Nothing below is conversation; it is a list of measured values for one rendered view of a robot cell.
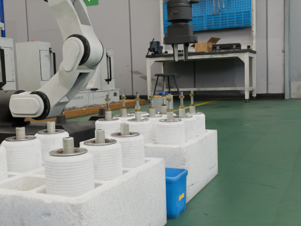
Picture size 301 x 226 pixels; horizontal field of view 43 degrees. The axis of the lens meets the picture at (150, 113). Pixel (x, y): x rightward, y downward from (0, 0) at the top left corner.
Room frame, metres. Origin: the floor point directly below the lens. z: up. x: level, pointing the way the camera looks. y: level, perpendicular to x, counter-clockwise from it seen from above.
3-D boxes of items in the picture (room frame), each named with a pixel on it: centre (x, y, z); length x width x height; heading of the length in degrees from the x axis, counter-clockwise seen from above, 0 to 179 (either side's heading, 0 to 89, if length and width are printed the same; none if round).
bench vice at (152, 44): (6.03, -0.11, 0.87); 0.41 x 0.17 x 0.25; 155
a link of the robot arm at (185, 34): (1.36, -0.12, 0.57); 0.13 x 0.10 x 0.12; 65
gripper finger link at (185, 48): (1.35, -0.13, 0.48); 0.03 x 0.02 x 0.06; 155
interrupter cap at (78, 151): (0.75, 0.17, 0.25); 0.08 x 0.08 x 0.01
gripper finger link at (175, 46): (1.37, -0.09, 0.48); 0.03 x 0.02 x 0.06; 155
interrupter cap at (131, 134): (0.97, 0.07, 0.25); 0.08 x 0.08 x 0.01
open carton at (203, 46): (6.12, -0.91, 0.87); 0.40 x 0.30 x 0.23; 51
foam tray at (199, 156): (1.41, -0.01, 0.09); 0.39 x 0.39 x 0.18; 65
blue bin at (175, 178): (1.13, 0.05, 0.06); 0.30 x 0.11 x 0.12; 64
